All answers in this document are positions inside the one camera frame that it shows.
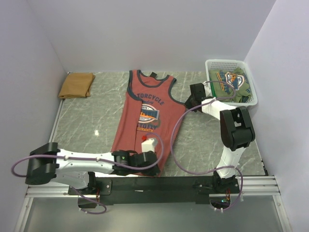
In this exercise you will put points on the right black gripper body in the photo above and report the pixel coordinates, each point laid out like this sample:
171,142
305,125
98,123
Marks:
189,104

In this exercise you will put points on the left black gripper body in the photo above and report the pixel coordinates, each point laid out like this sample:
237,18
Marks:
151,171

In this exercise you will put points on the red tank top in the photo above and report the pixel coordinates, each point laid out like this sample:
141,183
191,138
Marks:
149,109

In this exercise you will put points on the tan ribbed tank top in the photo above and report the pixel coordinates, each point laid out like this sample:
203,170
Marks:
76,85

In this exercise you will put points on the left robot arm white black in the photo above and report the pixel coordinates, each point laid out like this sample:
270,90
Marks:
48,163

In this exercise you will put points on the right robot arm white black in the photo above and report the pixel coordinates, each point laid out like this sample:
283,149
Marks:
236,131

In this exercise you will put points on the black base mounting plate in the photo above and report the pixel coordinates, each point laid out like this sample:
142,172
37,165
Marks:
175,189

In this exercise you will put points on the green garment in basket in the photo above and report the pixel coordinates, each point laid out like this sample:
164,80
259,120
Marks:
233,86

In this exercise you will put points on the white plastic laundry basket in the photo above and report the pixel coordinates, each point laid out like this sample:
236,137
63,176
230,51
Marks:
229,65

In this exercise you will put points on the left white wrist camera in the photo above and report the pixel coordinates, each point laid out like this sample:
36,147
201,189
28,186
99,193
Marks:
148,144

